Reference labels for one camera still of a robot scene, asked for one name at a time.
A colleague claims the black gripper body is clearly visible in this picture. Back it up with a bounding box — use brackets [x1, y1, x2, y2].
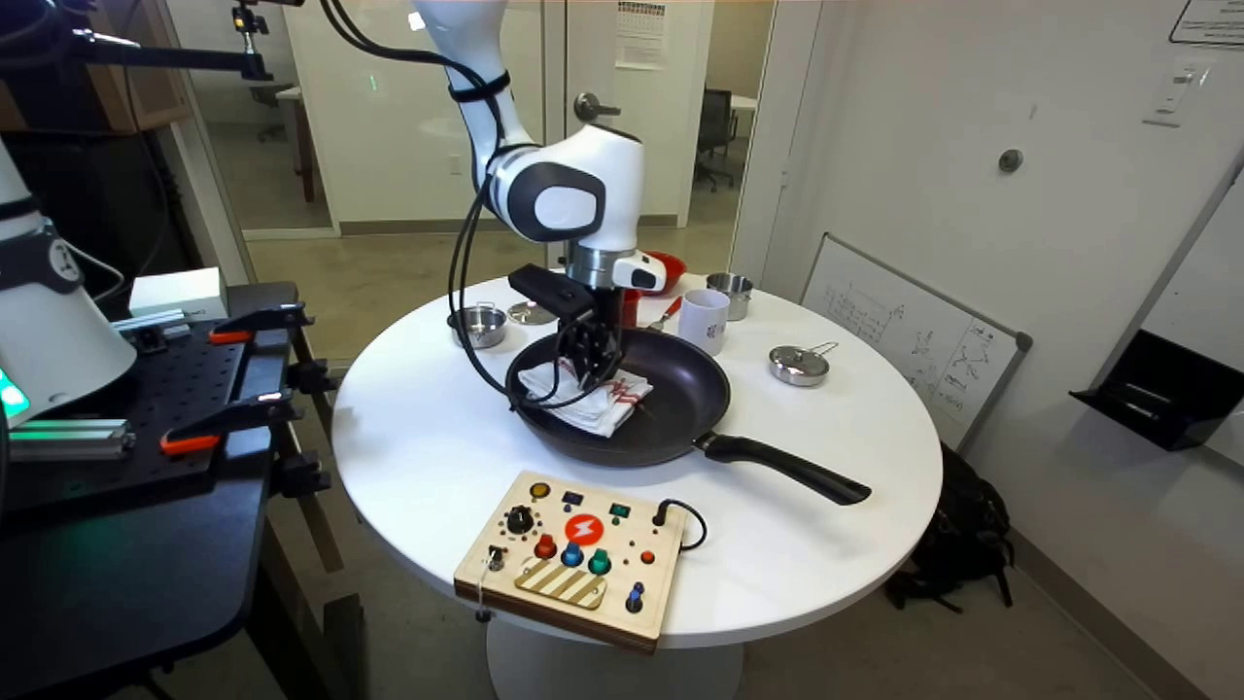
[558, 298, 633, 372]

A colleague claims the white towel with red stripes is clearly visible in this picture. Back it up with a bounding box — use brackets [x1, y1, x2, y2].
[515, 359, 659, 440]

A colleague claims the black frying pan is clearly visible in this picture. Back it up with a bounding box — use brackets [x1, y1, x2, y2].
[501, 324, 876, 508]

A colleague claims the red mug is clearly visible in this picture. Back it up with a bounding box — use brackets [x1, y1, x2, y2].
[619, 287, 666, 333]

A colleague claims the red colander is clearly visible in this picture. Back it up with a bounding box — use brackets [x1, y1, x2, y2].
[642, 249, 692, 298]

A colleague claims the shallow steel pot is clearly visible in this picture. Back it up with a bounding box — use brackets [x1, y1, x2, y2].
[445, 302, 515, 353]

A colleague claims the white mug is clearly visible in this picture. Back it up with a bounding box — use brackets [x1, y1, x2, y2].
[674, 283, 735, 359]

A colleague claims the small round steel dish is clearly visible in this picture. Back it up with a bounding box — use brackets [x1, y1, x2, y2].
[765, 340, 844, 394]

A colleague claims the wooden busy board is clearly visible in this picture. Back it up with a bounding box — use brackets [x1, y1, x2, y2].
[451, 467, 692, 652]

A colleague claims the white door notice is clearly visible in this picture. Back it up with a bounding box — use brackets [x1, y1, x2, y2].
[619, 0, 674, 75]

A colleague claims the black backpack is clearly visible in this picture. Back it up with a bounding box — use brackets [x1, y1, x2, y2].
[882, 445, 1023, 613]

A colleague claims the white box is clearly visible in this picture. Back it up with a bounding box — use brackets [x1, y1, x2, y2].
[126, 266, 227, 327]

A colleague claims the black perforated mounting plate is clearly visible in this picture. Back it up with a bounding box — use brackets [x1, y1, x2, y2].
[0, 327, 295, 521]

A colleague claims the silver metal bar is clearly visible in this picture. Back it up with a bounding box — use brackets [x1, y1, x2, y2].
[108, 309, 192, 340]

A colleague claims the black robot cart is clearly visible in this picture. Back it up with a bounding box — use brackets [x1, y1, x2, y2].
[0, 276, 374, 700]

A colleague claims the brown wooden shelf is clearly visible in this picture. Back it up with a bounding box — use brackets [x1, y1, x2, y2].
[72, 0, 197, 131]

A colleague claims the green tinted metal bar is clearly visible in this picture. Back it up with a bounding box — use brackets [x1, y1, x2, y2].
[0, 418, 135, 467]

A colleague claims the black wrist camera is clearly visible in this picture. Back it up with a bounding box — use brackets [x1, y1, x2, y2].
[506, 262, 597, 324]

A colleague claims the black cable on busy board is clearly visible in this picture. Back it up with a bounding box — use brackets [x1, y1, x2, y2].
[651, 494, 717, 555]

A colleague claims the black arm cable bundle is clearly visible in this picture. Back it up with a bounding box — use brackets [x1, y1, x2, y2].
[317, 0, 613, 420]

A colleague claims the metal door handle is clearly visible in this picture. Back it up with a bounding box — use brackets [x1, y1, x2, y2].
[572, 90, 626, 129]

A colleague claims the whiteboard leaning on wall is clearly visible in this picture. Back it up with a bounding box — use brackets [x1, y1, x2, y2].
[797, 230, 1038, 457]

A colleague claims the black clamp with orange handle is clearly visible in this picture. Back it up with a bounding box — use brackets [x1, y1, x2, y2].
[203, 302, 317, 352]
[157, 387, 313, 462]

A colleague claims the black camera boom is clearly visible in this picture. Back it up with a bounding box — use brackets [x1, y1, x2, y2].
[0, 0, 309, 86]

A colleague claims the black wall tray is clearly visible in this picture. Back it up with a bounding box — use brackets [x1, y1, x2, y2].
[1070, 327, 1244, 457]

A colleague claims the white wall switch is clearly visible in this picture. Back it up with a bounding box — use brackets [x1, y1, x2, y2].
[1139, 60, 1217, 131]

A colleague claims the framed wall sign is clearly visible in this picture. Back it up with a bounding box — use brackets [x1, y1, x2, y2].
[1167, 0, 1244, 52]

